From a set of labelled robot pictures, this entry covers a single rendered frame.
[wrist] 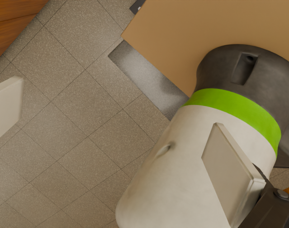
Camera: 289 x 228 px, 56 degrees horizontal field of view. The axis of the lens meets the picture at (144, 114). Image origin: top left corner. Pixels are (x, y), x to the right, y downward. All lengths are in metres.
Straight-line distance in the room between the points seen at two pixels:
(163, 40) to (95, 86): 1.19
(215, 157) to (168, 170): 0.10
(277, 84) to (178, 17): 0.14
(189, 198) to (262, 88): 0.15
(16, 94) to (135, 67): 0.34
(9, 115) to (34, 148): 1.76
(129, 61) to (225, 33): 0.21
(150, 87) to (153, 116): 1.08
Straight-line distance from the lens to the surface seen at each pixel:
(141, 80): 0.51
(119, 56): 0.51
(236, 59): 0.34
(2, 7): 1.12
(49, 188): 2.11
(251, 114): 0.31
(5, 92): 0.17
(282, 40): 0.33
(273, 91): 0.33
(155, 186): 0.27
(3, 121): 0.18
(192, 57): 0.41
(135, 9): 1.43
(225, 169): 0.16
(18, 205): 2.34
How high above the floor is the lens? 1.42
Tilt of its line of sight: 63 degrees down
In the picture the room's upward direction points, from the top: 165 degrees counter-clockwise
